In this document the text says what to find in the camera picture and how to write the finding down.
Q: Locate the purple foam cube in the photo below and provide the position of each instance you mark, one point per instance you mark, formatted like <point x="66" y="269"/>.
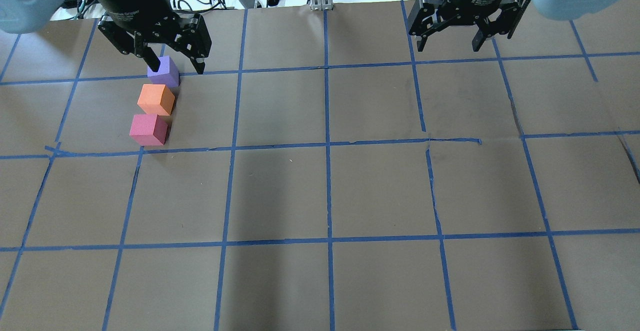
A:
<point x="167" y="74"/>

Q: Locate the orange foam cube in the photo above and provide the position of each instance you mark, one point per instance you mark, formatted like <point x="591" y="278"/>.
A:
<point x="156" y="98"/>

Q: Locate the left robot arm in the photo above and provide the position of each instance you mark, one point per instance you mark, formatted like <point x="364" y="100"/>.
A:
<point x="29" y="16"/>

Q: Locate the pink foam cube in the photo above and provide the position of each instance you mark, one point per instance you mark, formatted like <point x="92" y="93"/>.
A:
<point x="148" y="130"/>

